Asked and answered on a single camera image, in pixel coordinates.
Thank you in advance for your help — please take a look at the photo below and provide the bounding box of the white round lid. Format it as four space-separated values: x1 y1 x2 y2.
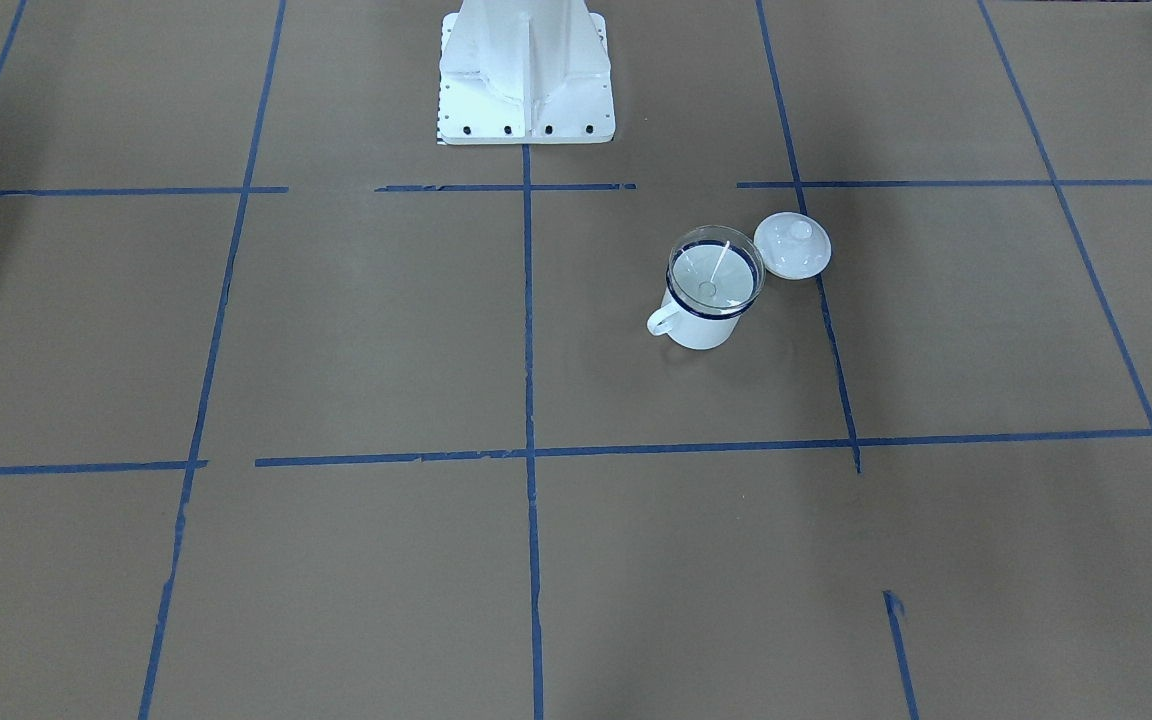
753 211 833 281

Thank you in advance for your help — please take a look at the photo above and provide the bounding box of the clear glass funnel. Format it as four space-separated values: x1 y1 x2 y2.
666 225 765 319

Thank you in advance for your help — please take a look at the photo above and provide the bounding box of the white enamel mug blue rim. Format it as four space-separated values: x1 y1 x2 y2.
646 288 746 351

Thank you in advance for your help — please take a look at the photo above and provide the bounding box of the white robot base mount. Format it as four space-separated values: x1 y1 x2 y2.
435 1 617 146

